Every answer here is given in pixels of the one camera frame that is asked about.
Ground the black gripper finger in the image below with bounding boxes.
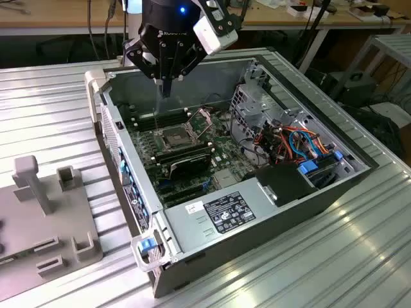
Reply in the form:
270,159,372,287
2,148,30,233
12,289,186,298
166,40,207,98
125,40,168,98

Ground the CPU socket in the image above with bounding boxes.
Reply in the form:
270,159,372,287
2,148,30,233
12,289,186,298
153,126,197,152

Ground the silver drive cage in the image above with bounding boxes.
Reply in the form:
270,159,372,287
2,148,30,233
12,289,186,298
229,58,310,166

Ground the green motherboard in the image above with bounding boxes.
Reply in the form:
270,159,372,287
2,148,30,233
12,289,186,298
127,107,269,208

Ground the black graphics card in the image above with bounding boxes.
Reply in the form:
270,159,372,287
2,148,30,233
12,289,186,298
167,153,213,181

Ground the blue retention clip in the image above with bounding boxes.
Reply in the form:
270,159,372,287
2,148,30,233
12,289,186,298
118,146,127,186

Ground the small white box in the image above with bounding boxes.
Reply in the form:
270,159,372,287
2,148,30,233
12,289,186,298
286,4,309,17

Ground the wooden desk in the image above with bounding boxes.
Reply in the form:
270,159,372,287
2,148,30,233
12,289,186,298
0,0,411,36

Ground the silver chipset heatsink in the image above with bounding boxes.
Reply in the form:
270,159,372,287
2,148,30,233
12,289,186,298
214,169,238,189

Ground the black expansion slot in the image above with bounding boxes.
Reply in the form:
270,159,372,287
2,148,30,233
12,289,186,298
158,183,204,195
162,191,207,206

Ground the black plastic shroud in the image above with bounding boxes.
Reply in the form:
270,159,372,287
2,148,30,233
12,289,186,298
242,162,317,208

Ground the blue disk carrier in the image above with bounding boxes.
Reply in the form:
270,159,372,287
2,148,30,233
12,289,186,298
297,161,319,176

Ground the black equipment box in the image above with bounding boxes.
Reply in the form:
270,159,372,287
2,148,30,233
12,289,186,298
327,71,378,107

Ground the brown cardboard tray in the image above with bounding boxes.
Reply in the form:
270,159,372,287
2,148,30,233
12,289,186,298
348,6,375,21

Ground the silver power supply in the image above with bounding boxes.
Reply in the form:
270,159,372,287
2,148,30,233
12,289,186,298
162,178,280,254

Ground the blue case latch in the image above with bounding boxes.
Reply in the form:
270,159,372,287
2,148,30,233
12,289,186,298
137,239,155,255

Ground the grey PC case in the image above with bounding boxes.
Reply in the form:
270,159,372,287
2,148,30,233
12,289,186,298
83,56,380,299

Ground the grey parts rack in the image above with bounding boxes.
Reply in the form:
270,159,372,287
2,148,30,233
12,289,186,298
0,155,104,293

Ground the grey slatted metal table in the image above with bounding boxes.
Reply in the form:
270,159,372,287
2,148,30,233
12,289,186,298
351,33,411,108

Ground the green RAM stick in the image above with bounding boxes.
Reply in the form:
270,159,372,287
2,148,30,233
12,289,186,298
0,248,35,266

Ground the white camera on black bracket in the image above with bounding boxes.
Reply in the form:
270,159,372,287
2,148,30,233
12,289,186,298
192,0,244,56

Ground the black wire with white plug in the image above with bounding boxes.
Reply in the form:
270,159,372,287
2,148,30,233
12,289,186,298
114,100,136,112

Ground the orange power wire bundle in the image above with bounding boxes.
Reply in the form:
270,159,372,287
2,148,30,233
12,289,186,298
253,124,331,165

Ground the blue data wire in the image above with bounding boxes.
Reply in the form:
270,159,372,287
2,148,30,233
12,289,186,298
288,129,322,160

